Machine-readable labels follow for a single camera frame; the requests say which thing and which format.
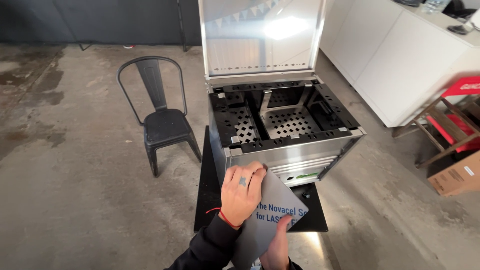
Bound person's right hand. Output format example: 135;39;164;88
259;215;294;270

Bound person's left hand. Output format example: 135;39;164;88
220;161;267;227

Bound grey film-covered metal sheet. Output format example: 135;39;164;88
230;167;310;270

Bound stainless steel grill box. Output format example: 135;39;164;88
206;74;367;188

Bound black square table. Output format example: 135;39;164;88
193;125;329;233

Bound black perforated grill insert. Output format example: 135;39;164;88
209;79;361;154

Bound black metal chair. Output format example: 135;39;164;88
116;56;202;178

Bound open steel grill lid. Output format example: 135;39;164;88
197;0;327;79

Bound white counter cabinet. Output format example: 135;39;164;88
319;0;480;128

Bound wooden folding chair red seat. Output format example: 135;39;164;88
392;76;480;169

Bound brown cardboard box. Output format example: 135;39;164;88
427;150;480;197

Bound clear plastic bottle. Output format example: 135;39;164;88
424;0;449;14

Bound dark items on counter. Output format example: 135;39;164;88
442;0;480;36

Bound red string bracelet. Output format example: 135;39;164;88
205;207;241;229

